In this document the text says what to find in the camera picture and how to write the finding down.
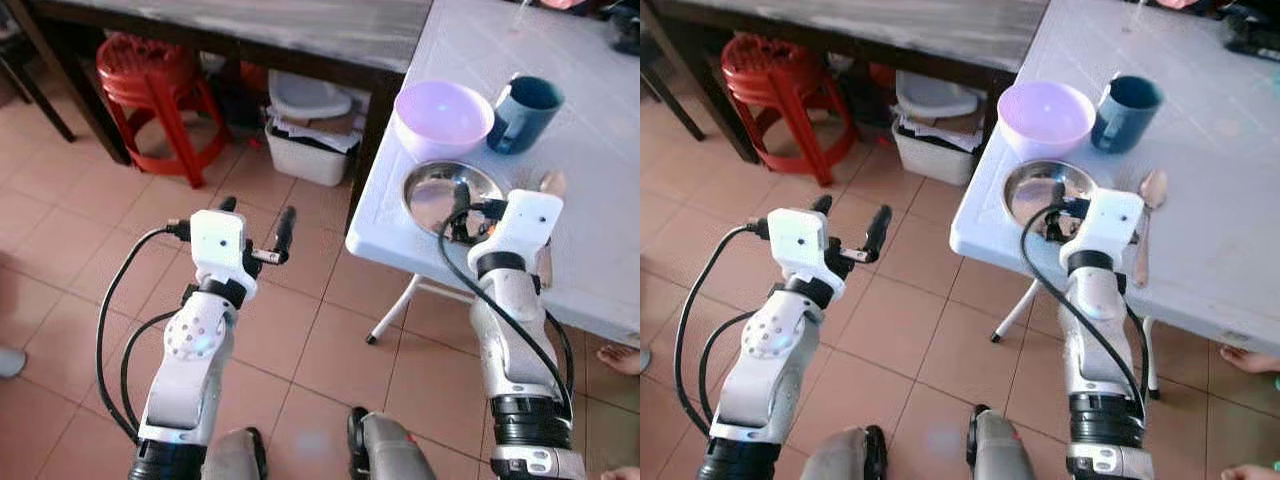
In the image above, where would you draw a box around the stainless steel bowl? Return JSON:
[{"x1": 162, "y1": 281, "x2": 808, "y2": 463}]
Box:
[
  {"x1": 403, "y1": 160, "x2": 506, "y2": 237},
  {"x1": 1002, "y1": 160, "x2": 1099, "y2": 237}
]

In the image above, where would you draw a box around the white plastic storage bin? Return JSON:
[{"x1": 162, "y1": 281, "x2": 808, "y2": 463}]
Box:
[
  {"x1": 265, "y1": 115, "x2": 353, "y2": 188},
  {"x1": 892, "y1": 115, "x2": 983, "y2": 188}
]

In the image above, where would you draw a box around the pink plastic bowl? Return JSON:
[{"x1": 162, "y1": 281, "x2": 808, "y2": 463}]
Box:
[
  {"x1": 393, "y1": 80, "x2": 495, "y2": 162},
  {"x1": 997, "y1": 80, "x2": 1097, "y2": 162}
]

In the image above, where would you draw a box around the metal spoon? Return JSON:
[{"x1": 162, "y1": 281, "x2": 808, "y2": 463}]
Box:
[
  {"x1": 1133, "y1": 168, "x2": 1169, "y2": 289},
  {"x1": 535, "y1": 170, "x2": 568, "y2": 291}
]

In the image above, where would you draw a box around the dark blue cup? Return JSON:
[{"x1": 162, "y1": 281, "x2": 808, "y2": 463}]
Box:
[
  {"x1": 487, "y1": 75, "x2": 565, "y2": 156},
  {"x1": 1090, "y1": 75, "x2": 1165, "y2": 156}
]

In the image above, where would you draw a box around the white plastic lid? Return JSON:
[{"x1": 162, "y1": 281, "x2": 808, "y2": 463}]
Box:
[
  {"x1": 268, "y1": 70, "x2": 353, "y2": 121},
  {"x1": 895, "y1": 70, "x2": 986, "y2": 121}
]

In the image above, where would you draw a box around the white folding table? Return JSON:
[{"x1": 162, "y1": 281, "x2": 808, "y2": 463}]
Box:
[
  {"x1": 950, "y1": 0, "x2": 1280, "y2": 401},
  {"x1": 345, "y1": 0, "x2": 641, "y2": 347}
]

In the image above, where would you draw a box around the red plastic stool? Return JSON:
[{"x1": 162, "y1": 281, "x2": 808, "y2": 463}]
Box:
[
  {"x1": 96, "y1": 33, "x2": 229, "y2": 189},
  {"x1": 720, "y1": 33, "x2": 857, "y2": 188}
]

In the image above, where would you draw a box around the dark chair leg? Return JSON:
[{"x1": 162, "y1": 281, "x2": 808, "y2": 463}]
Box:
[
  {"x1": 640, "y1": 60, "x2": 707, "y2": 142},
  {"x1": 0, "y1": 20, "x2": 77, "y2": 143}
]

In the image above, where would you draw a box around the dark wooden table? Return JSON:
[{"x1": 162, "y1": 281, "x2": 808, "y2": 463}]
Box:
[
  {"x1": 0, "y1": 0, "x2": 433, "y2": 233},
  {"x1": 640, "y1": 0, "x2": 1049, "y2": 166}
]

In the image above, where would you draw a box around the grey left robot leg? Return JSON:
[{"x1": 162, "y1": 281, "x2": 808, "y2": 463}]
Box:
[
  {"x1": 800, "y1": 425, "x2": 889, "y2": 480},
  {"x1": 205, "y1": 428, "x2": 269, "y2": 480}
]

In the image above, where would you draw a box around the grey robot leg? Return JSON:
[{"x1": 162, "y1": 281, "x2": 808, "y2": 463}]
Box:
[
  {"x1": 205, "y1": 428, "x2": 269, "y2": 480},
  {"x1": 965, "y1": 405, "x2": 1043, "y2": 480},
  {"x1": 800, "y1": 425, "x2": 889, "y2": 480},
  {"x1": 347, "y1": 407, "x2": 437, "y2": 480}
]

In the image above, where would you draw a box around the black device on table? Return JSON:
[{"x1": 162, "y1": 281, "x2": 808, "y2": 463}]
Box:
[
  {"x1": 1225, "y1": 5, "x2": 1280, "y2": 61},
  {"x1": 608, "y1": 5, "x2": 641, "y2": 56}
]

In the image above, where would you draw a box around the grey right robot leg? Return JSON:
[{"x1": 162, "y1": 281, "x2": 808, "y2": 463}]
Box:
[
  {"x1": 347, "y1": 407, "x2": 437, "y2": 480},
  {"x1": 965, "y1": 405, "x2": 1043, "y2": 480}
]

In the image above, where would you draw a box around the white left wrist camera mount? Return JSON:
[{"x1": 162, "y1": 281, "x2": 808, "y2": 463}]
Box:
[
  {"x1": 190, "y1": 210, "x2": 259, "y2": 299},
  {"x1": 767, "y1": 208, "x2": 833, "y2": 293}
]

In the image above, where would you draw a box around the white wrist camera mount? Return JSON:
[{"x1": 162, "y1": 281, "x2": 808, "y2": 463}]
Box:
[
  {"x1": 767, "y1": 208, "x2": 833, "y2": 293},
  {"x1": 475, "y1": 190, "x2": 564, "y2": 267},
  {"x1": 1060, "y1": 188, "x2": 1145, "y2": 269},
  {"x1": 190, "y1": 210, "x2": 259, "y2": 299}
]

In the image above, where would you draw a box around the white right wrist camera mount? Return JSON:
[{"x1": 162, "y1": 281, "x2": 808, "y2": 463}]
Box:
[
  {"x1": 1060, "y1": 188, "x2": 1145, "y2": 269},
  {"x1": 475, "y1": 190, "x2": 564, "y2": 267}
]

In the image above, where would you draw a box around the long black left arm cable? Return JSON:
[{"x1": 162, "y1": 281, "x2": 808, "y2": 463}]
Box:
[
  {"x1": 96, "y1": 225, "x2": 193, "y2": 443},
  {"x1": 674, "y1": 225, "x2": 771, "y2": 437}
]

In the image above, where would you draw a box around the short black left arm cable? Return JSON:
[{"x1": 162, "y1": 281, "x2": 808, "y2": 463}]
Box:
[
  {"x1": 119, "y1": 310, "x2": 181, "y2": 431},
  {"x1": 697, "y1": 310, "x2": 757, "y2": 421}
]

